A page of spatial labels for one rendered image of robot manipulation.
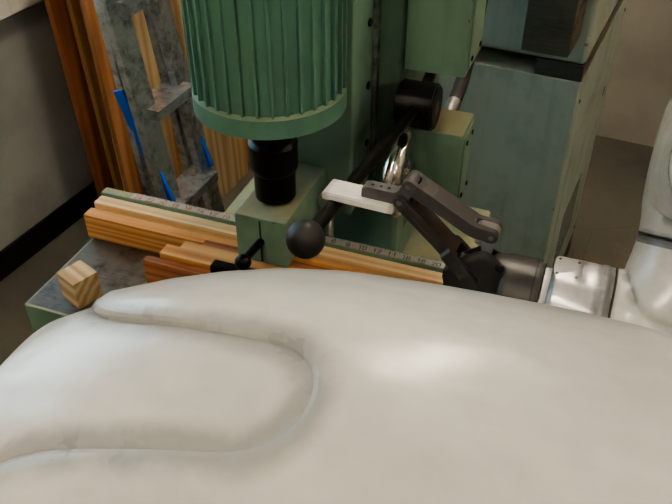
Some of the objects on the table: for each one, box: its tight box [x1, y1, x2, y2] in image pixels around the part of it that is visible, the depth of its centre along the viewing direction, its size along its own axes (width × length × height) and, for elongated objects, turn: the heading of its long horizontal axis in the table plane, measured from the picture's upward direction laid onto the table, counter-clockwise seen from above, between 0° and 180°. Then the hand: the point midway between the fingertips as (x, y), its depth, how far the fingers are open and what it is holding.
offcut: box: [57, 260, 103, 309], centre depth 101 cm, size 4×4×4 cm
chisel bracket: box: [235, 163, 326, 268], centre depth 101 cm, size 7×14×8 cm, turn 160°
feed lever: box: [286, 72, 443, 259], centre depth 84 cm, size 5×32×36 cm
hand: (336, 252), depth 77 cm, fingers open, 13 cm apart
